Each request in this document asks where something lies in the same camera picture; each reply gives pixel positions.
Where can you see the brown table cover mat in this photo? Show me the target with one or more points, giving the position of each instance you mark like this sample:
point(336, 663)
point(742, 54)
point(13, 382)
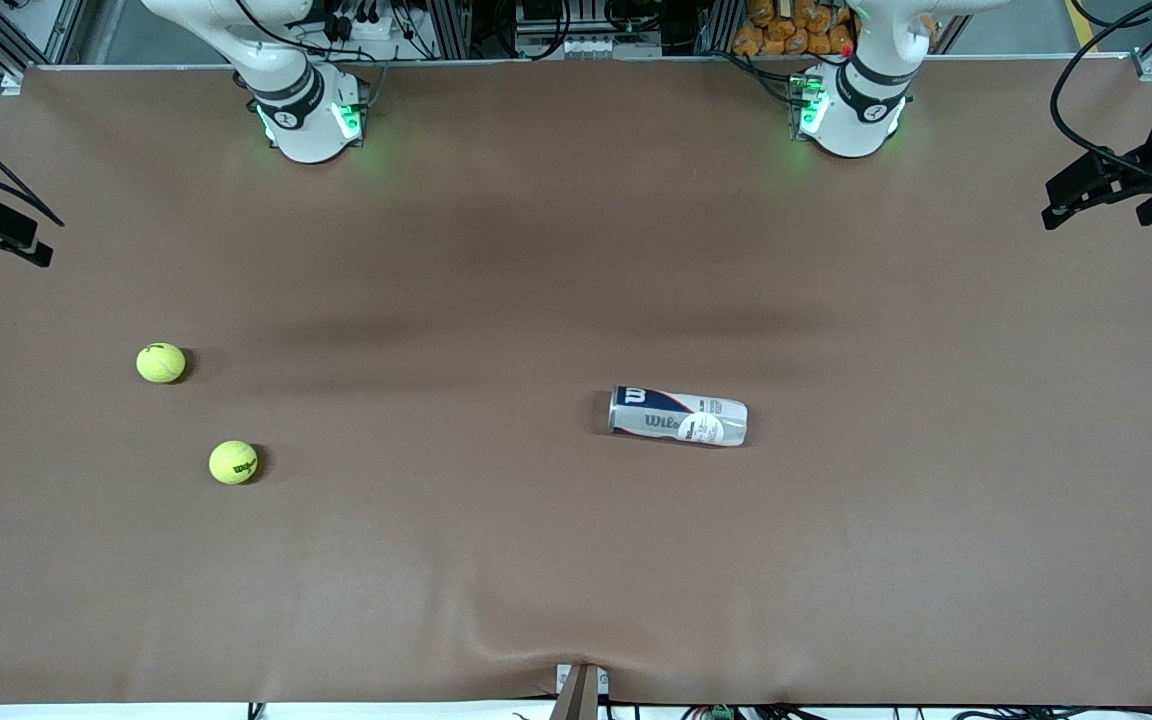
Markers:
point(576, 550)

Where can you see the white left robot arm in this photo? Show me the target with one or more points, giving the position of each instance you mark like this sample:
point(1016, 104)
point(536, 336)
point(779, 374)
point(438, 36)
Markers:
point(861, 115)

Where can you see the plain yellow tennis ball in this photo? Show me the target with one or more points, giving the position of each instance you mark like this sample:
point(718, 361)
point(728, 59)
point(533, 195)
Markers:
point(161, 363)

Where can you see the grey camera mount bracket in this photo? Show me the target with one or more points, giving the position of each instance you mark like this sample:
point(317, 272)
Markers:
point(581, 690)

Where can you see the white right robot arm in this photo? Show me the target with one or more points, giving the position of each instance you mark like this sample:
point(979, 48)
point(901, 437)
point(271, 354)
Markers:
point(296, 120)

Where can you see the pile of orange objects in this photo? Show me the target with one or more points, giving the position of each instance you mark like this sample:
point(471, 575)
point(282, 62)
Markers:
point(796, 28)

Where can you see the white electrical terminal block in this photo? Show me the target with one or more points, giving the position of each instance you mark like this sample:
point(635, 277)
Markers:
point(588, 46)

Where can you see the clear Wilson tennis ball can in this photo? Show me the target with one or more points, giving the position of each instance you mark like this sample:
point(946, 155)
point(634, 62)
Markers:
point(681, 415)

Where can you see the white power strip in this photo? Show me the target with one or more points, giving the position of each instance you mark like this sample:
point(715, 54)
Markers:
point(366, 25)

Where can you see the small green connector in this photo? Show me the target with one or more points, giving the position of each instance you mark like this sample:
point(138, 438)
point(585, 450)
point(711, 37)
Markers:
point(721, 712)

